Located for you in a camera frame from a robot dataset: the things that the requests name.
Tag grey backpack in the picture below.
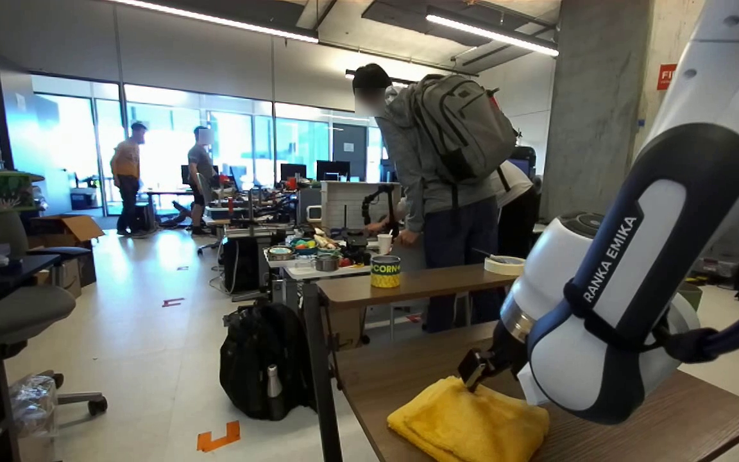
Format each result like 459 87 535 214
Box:
409 74 517 182

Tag cardboard box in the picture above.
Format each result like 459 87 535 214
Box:
29 215 103 284

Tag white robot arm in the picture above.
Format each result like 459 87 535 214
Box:
456 0 739 424

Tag person in grey hoodie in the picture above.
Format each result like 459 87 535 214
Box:
349 62 509 333

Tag white tape roll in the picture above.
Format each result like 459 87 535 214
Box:
486 255 526 277

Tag yellow green jar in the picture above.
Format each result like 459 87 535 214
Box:
370 255 402 289

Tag black office chair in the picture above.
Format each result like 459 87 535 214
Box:
0 207 111 420

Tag red wall sign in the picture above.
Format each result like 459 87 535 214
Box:
658 64 678 93

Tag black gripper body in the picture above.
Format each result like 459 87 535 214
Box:
486 323 526 375

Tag person in white top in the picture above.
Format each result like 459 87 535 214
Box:
495 146 542 256

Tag yellow terry towel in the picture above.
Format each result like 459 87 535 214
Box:
388 378 551 462

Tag black backpack on floor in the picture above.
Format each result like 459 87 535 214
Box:
219 301 314 420

